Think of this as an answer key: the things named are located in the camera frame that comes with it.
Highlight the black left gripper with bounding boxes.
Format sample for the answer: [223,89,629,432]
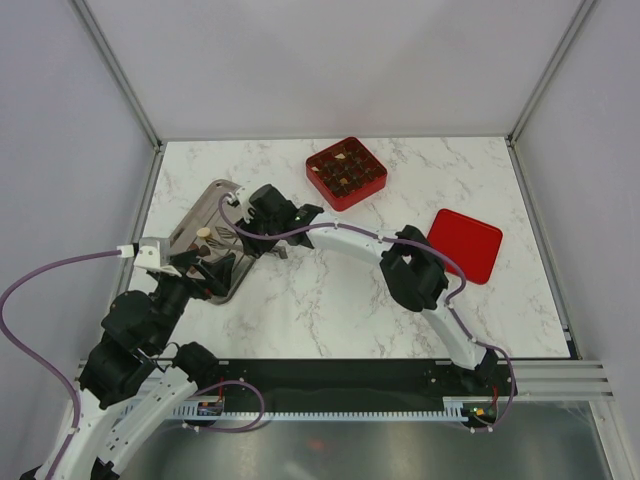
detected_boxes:
[152,248,237,350]

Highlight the stainless steel tray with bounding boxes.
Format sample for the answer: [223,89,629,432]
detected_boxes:
[168,180,255,305]

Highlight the stainless steel tongs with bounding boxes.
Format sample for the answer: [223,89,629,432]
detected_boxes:
[201,226,288,260]

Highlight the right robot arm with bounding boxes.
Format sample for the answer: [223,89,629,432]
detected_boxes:
[228,184,498,395]

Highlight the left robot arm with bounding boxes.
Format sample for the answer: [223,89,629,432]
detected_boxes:
[22,250,235,479]

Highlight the red chocolate box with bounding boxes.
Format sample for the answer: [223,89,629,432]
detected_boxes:
[305,137,388,212]

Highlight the red box lid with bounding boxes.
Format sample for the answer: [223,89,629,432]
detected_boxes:
[427,209,503,285]

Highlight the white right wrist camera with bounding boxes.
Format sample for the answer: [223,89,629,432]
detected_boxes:
[225,186,253,222]

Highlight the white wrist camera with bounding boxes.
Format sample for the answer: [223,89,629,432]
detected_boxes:
[225,186,253,222]
[116,237,182,277]

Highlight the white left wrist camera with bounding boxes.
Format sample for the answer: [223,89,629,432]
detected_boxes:
[116,237,182,277]

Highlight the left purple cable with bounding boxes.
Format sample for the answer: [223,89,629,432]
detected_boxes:
[0,247,124,476]

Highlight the purple cable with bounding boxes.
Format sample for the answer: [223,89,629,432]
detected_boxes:
[0,247,124,476]
[219,192,516,435]

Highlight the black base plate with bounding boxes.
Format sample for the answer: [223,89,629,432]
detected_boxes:
[208,359,513,412]

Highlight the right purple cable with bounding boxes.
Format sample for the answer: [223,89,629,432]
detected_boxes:
[219,192,516,435]

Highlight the white cable duct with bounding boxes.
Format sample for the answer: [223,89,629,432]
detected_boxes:
[165,399,500,424]

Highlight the aluminium frame rail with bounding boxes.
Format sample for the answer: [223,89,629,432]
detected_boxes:
[513,359,613,402]

